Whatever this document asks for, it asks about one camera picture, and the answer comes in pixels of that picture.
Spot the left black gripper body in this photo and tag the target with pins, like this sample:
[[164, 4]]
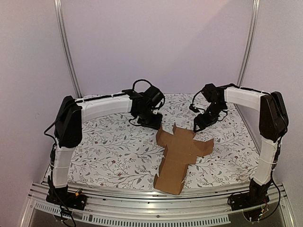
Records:
[[148, 120]]

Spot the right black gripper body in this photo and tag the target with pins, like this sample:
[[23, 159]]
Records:
[[202, 120]]

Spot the brown cardboard box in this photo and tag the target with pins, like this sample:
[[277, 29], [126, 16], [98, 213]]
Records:
[[180, 151]]

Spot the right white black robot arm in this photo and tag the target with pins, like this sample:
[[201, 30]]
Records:
[[273, 124]]

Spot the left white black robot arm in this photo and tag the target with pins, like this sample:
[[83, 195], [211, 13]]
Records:
[[68, 129]]

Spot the floral patterned table mat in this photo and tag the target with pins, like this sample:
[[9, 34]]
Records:
[[114, 153]]

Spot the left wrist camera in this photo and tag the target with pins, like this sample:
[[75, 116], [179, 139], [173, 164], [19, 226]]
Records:
[[158, 106]]

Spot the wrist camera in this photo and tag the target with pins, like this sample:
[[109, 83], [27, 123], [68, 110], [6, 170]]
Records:
[[195, 109], [158, 106]]

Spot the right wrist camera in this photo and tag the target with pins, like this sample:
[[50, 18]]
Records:
[[195, 109]]

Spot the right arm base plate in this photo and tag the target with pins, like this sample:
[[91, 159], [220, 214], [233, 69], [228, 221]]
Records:
[[239, 201]]

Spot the front aluminium rail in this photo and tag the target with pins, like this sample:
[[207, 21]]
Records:
[[200, 207]]

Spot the right aluminium frame post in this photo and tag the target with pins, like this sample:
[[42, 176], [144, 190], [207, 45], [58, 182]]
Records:
[[249, 42]]

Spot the aluminium frame post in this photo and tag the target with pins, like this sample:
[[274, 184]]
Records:
[[65, 45], [249, 42]]

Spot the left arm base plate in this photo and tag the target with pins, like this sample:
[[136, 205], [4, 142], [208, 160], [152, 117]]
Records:
[[68, 199]]

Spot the left aluminium frame post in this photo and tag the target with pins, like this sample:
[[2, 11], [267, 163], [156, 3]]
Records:
[[65, 45]]

